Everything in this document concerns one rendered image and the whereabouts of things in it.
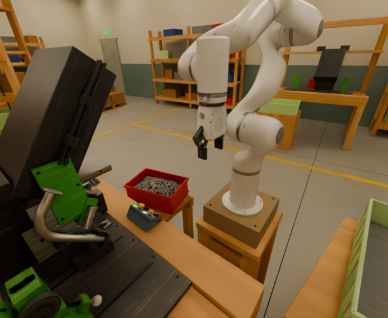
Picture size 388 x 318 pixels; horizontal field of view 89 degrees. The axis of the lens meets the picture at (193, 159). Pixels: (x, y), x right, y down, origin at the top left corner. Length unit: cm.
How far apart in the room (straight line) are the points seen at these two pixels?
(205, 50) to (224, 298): 72
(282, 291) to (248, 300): 113
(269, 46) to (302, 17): 13
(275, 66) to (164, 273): 84
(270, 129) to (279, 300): 138
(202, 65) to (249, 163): 43
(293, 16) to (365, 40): 490
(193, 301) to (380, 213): 94
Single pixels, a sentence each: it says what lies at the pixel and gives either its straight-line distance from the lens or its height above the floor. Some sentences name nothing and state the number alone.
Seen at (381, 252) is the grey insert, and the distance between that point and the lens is 117.
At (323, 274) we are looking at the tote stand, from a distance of 105.
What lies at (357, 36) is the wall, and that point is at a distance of 572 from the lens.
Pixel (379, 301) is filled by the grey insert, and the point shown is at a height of 85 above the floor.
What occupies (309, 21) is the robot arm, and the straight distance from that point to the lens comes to 88.
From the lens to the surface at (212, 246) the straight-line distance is 109.
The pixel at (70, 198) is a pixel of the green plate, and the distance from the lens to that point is 84.
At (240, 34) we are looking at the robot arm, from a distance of 65.
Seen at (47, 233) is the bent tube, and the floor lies 109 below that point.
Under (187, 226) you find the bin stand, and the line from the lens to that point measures 136.
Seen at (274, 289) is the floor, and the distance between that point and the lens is 188.
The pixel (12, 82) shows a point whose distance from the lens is 340.
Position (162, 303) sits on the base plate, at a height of 90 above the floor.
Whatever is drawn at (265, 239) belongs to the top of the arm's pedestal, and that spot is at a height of 85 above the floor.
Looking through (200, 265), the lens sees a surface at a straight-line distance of 82.
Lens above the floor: 158
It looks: 28 degrees down
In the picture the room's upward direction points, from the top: 2 degrees counter-clockwise
